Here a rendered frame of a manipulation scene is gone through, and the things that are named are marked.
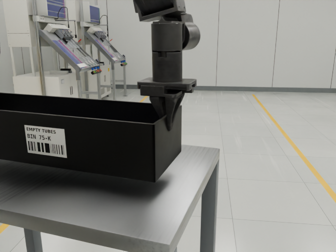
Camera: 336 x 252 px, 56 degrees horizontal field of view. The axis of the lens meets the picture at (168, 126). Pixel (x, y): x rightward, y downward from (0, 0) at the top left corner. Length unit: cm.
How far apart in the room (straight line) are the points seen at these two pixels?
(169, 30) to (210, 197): 51
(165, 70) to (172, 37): 6
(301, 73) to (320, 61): 45
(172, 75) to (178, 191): 23
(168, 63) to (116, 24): 672
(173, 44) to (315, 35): 679
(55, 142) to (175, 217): 28
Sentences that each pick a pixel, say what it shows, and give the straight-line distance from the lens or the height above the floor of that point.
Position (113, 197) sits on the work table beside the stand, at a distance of 63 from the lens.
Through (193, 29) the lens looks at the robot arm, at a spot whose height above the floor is 111.
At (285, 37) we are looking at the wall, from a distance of 716.
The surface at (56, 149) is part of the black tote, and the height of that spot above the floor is 88.
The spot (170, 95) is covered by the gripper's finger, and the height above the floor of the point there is 99.
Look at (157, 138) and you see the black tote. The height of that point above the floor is 92.
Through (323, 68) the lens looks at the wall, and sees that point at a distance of 741.
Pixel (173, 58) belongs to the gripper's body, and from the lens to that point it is 58.
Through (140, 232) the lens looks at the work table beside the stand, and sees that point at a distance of 52.
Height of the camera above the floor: 109
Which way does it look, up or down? 15 degrees down
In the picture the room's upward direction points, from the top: straight up
